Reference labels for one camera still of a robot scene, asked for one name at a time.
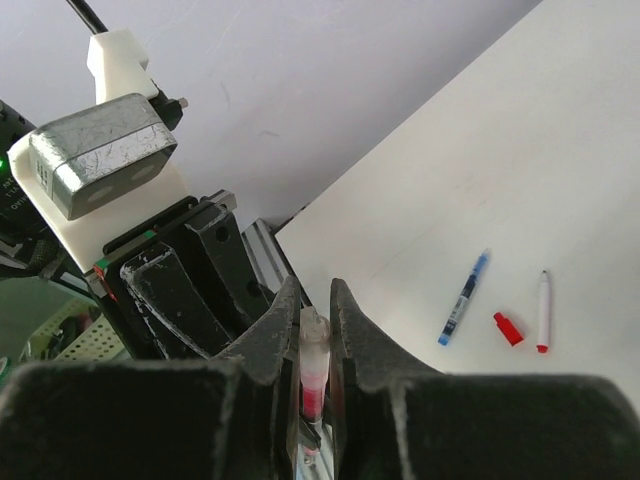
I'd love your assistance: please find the white pen blue print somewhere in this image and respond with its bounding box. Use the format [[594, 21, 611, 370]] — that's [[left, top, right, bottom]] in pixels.
[[437, 249, 490, 346]]

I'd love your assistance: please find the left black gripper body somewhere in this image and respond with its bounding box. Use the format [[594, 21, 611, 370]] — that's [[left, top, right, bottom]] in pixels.
[[88, 190, 275, 360]]

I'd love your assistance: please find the thin white red pen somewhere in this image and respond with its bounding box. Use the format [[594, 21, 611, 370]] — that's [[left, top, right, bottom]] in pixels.
[[536, 270, 551, 354]]

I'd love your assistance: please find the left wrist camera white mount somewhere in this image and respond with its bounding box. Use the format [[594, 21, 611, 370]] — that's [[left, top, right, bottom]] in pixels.
[[8, 29, 187, 272]]

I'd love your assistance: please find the perforated cream basket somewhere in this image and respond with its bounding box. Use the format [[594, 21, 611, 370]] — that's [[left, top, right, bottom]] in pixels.
[[19, 299, 129, 363]]

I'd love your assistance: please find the aluminium rail frame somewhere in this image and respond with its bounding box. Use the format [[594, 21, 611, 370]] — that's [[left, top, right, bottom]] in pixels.
[[241, 219, 334, 480]]

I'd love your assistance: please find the black cable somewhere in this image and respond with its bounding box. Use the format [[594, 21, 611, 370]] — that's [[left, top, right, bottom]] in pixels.
[[64, 0, 111, 36]]

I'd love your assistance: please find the small red pen cap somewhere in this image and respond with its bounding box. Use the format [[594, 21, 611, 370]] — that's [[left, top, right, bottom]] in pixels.
[[493, 312, 525, 347]]

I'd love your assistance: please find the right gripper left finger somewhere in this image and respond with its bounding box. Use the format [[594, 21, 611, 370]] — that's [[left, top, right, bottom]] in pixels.
[[1, 277, 301, 479]]

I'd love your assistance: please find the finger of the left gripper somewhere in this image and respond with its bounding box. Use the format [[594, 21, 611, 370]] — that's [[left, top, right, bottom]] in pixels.
[[119, 243, 231, 358], [184, 205, 272, 325]]

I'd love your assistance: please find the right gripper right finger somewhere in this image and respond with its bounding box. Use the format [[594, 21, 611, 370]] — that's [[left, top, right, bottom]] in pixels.
[[330, 279, 639, 479]]

